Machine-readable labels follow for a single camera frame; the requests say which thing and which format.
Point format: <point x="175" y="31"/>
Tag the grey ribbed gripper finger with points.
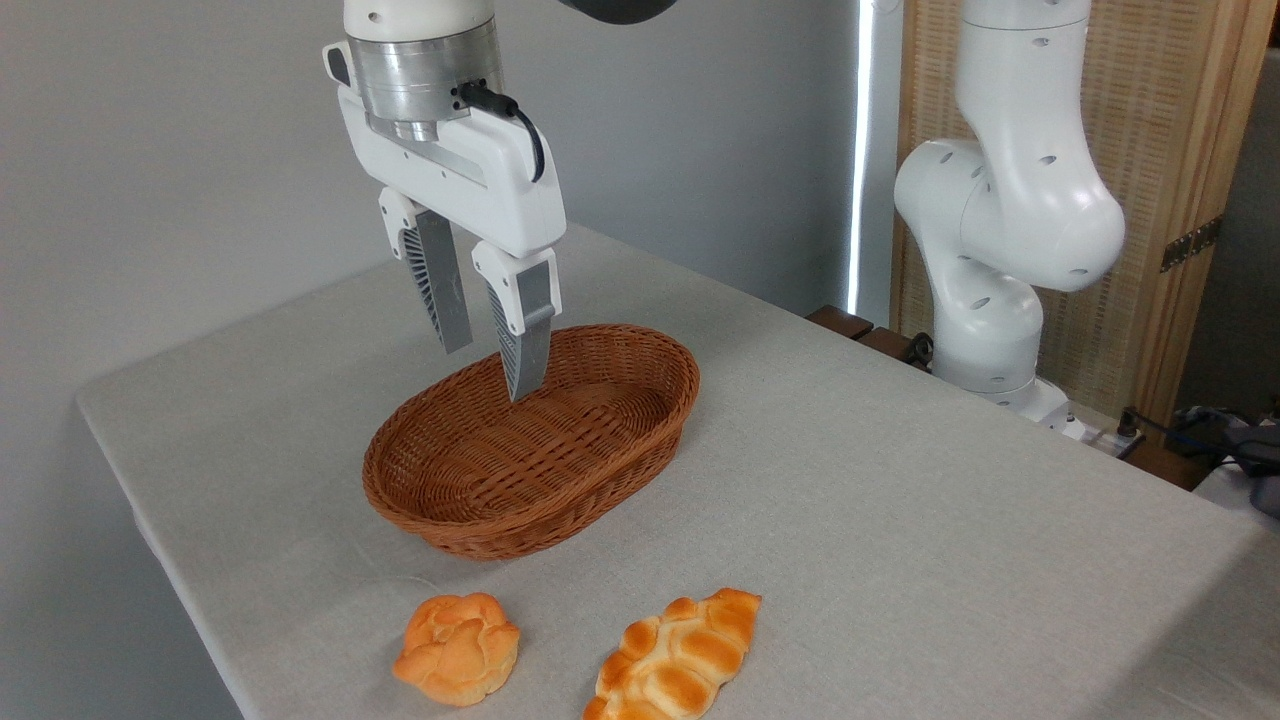
<point x="525" y="330"/>
<point x="440" y="280"/>

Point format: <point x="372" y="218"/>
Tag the grey tablecloth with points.
<point x="800" y="480"/>

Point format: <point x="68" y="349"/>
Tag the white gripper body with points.
<point x="470" y="170"/>

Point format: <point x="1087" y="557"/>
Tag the round orange bread bun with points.
<point x="458" y="648"/>

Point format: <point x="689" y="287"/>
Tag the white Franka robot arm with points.
<point x="1010" y="200"/>

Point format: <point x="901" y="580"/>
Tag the dark brown wooden bench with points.
<point x="860" y="330"/>

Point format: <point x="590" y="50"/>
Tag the braided golden bread loaf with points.
<point x="680" y="655"/>

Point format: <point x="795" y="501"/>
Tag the metal screen hinge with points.
<point x="1190" y="243"/>

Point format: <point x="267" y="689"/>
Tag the white power strip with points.
<point x="1100" y="437"/>

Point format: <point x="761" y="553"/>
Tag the brown oval wicker basket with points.
<point x="520" y="450"/>

